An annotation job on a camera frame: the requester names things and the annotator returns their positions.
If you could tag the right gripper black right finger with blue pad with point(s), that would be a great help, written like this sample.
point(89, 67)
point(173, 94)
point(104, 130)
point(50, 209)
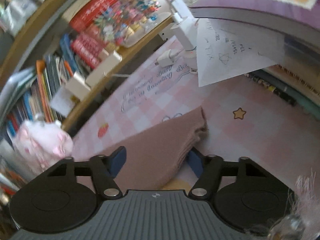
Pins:
point(211, 169)

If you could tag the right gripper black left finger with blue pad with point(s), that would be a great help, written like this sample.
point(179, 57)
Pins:
point(102, 171)

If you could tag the purple pink knit sweater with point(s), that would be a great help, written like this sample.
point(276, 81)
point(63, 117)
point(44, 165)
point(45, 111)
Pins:
point(155, 155)

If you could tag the white pink plush bunny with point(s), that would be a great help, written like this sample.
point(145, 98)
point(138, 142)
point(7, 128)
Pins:
point(42, 144)

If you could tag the white small storage box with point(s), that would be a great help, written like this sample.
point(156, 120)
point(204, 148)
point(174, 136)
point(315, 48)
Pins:
point(77, 86)

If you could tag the fluffy white sleeve cuff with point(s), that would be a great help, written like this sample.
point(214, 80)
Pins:
point(305, 210)

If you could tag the row of upright books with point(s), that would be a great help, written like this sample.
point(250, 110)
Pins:
point(29, 92)

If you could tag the white charger plug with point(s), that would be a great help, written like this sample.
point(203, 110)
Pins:
point(168, 58)

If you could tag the white paper with handwriting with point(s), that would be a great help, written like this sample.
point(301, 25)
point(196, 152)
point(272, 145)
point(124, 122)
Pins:
point(226, 49)

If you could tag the colourful figurines in clear box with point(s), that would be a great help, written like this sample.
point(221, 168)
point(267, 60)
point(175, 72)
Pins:
point(125, 22)

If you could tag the red gift box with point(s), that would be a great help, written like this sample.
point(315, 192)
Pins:
point(85, 16)

